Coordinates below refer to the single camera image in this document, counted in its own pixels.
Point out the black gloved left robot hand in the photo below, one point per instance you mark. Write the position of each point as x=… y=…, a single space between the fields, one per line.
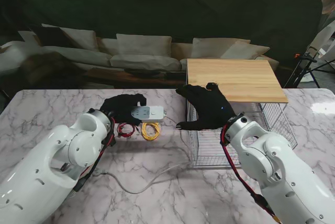
x=115 y=106

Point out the black tripod stand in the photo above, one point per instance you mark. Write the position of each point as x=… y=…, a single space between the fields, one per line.
x=308 y=58

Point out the dark sofa pillow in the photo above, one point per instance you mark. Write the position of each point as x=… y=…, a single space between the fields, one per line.
x=49 y=37

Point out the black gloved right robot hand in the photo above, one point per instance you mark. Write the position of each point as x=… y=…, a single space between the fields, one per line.
x=212 y=109

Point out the beige sofa pillow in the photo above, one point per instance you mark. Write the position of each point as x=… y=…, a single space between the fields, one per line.
x=212 y=47
x=81 y=38
x=144 y=44
x=246 y=51

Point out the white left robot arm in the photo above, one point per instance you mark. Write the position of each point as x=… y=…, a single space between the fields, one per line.
x=52 y=161

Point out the beige sofa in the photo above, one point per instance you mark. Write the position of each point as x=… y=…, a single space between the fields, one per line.
x=141 y=61

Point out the white draped cover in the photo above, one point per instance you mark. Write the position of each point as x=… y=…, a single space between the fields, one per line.
x=327 y=33

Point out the dark wooden coffee table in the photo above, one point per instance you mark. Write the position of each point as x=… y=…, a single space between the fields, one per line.
x=110 y=76

